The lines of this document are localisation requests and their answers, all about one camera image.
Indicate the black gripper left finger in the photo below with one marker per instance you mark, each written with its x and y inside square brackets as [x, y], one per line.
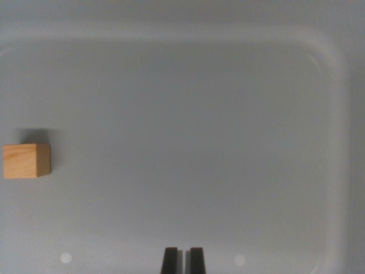
[170, 262]

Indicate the grey plastic tray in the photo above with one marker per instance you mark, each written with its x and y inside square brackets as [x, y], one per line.
[182, 128]

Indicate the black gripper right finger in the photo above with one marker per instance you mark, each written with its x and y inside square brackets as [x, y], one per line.
[197, 262]

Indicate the wooden cube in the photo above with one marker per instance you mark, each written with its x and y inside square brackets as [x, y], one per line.
[22, 161]

